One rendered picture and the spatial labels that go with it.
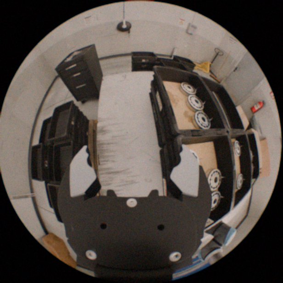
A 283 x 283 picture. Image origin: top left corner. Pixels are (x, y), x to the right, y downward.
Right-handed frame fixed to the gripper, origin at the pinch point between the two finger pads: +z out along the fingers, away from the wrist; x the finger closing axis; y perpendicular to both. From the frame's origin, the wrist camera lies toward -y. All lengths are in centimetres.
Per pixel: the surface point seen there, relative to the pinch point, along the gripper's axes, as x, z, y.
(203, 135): 23.5, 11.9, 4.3
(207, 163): 33.3, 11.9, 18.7
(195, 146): 26.4, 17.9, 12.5
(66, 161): -74, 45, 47
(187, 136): 16.2, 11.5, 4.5
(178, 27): 119, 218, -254
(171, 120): 11.5, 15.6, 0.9
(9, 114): -266, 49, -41
